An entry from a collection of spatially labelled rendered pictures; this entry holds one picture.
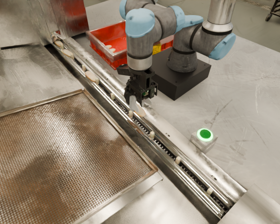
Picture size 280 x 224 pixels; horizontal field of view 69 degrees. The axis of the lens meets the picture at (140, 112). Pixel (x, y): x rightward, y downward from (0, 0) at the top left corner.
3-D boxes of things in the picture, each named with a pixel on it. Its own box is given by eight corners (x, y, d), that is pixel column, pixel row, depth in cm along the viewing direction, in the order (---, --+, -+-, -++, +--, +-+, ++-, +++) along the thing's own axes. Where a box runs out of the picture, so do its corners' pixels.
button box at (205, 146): (212, 153, 82) (220, 136, 74) (199, 164, 79) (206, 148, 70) (196, 139, 86) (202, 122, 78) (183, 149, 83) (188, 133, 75)
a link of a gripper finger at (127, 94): (125, 106, 73) (127, 86, 67) (122, 104, 73) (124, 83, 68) (135, 102, 75) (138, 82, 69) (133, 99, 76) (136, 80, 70)
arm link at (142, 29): (163, 12, 51) (138, 22, 48) (160, 51, 60) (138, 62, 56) (142, 3, 55) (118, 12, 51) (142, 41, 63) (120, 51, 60)
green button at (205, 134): (212, 136, 75) (213, 134, 73) (205, 142, 73) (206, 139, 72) (203, 130, 77) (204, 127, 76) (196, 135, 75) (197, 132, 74)
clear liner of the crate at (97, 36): (180, 45, 130) (182, 30, 123) (113, 72, 111) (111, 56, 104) (148, 26, 148) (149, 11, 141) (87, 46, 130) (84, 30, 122)
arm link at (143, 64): (121, 50, 60) (143, 42, 63) (122, 64, 63) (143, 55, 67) (137, 62, 56) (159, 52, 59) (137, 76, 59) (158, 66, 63)
